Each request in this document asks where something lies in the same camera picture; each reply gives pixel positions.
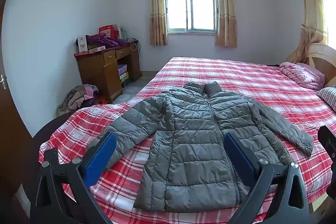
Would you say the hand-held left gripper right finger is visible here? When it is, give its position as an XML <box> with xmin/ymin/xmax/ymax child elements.
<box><xmin>223</xmin><ymin>132</ymin><xmax>311</xmax><ymax>224</ymax></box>

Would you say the sliding window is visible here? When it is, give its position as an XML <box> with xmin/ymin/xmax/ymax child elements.
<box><xmin>163</xmin><ymin>0</ymin><xmax>219</xmax><ymax>35</ymax></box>

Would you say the white printed box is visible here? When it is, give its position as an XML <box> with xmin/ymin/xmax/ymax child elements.
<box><xmin>79</xmin><ymin>35</ymin><xmax>90</xmax><ymax>53</ymax></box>

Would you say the grey puffer jacket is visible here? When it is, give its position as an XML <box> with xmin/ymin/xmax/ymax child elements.
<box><xmin>97</xmin><ymin>81</ymin><xmax>314</xmax><ymax>212</ymax></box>

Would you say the red cardboard box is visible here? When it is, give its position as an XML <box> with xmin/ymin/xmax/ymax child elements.
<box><xmin>99</xmin><ymin>25</ymin><xmax>119</xmax><ymax>39</ymax></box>

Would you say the bed with red plaid sheet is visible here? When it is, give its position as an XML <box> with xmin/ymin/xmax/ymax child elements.
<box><xmin>39</xmin><ymin>56</ymin><xmax>336</xmax><ymax>224</ymax></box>

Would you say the flat red box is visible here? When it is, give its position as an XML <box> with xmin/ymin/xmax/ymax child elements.
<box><xmin>74</xmin><ymin>46</ymin><xmax>107</xmax><ymax>57</ymax></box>

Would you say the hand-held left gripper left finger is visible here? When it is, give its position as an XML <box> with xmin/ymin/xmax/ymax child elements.
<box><xmin>30</xmin><ymin>132</ymin><xmax>117</xmax><ymax>224</ymax></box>

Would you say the striped pillow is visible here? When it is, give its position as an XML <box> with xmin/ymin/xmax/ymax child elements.
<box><xmin>316</xmin><ymin>86</ymin><xmax>336</xmax><ymax>112</ymax></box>

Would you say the pile of clothes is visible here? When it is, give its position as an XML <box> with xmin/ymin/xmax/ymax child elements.
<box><xmin>56</xmin><ymin>84</ymin><xmax>100</xmax><ymax>117</ymax></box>

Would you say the pink quilt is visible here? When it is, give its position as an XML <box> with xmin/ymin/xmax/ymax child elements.
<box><xmin>279</xmin><ymin>62</ymin><xmax>326</xmax><ymax>90</ymax></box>

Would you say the wooden headboard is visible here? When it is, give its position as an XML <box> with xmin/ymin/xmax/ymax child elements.
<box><xmin>306</xmin><ymin>43</ymin><xmax>336</xmax><ymax>88</ymax></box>

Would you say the purple jacket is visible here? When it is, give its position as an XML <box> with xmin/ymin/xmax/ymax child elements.
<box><xmin>87</xmin><ymin>33</ymin><xmax>126</xmax><ymax>48</ymax></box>

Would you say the beige floral curtain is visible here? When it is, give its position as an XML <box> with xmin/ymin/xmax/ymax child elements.
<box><xmin>150</xmin><ymin>0</ymin><xmax>168</xmax><ymax>46</ymax></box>
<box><xmin>286</xmin><ymin>0</ymin><xmax>328</xmax><ymax>64</ymax></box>
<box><xmin>215</xmin><ymin>0</ymin><xmax>238</xmax><ymax>48</ymax></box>

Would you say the brown wooden door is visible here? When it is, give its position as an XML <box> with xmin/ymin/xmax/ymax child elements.
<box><xmin>0</xmin><ymin>1</ymin><xmax>34</xmax><ymax>214</ymax></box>

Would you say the wooden desk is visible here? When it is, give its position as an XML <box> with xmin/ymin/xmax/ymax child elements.
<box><xmin>74</xmin><ymin>40</ymin><xmax>142</xmax><ymax>103</ymax></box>

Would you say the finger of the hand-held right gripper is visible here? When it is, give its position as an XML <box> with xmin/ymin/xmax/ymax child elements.
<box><xmin>318</xmin><ymin>125</ymin><xmax>336</xmax><ymax>161</ymax></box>

